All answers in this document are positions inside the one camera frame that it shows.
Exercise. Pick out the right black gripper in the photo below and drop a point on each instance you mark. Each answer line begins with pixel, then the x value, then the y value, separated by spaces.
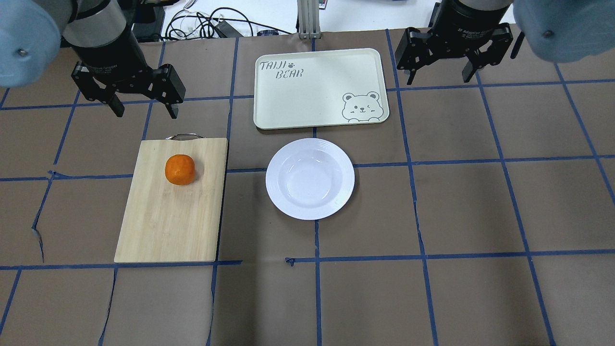
pixel 473 21

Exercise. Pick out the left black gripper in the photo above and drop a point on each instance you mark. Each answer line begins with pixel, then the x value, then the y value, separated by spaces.
pixel 109 52

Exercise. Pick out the orange fruit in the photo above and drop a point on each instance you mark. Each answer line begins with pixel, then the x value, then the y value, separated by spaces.
pixel 180 170

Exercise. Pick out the white round plate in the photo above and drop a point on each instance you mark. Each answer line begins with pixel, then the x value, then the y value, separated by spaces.
pixel 310 179

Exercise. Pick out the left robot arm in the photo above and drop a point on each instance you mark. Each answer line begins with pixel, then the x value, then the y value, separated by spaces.
pixel 100 33

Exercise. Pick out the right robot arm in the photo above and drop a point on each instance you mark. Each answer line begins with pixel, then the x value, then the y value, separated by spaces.
pixel 561 31

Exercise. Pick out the cream bear tray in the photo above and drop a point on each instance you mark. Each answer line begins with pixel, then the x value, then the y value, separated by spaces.
pixel 316 89

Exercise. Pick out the bamboo cutting board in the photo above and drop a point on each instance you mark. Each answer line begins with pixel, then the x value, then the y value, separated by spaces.
pixel 166 223

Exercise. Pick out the aluminium frame post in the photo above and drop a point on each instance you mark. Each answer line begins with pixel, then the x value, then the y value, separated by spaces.
pixel 308 19

